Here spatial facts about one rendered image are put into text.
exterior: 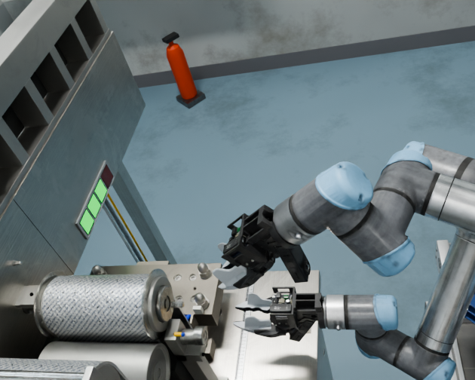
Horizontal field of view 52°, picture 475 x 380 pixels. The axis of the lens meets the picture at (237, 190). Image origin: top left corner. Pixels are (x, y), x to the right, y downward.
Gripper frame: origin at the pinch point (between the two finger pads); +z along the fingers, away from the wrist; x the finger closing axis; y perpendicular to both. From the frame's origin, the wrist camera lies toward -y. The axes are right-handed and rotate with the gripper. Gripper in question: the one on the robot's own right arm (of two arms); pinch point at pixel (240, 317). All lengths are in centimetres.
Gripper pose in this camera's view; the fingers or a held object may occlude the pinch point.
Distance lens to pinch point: 119.9
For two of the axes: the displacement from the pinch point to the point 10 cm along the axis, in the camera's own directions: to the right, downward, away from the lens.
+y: -2.3, -6.9, -6.9
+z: -9.7, 0.6, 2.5
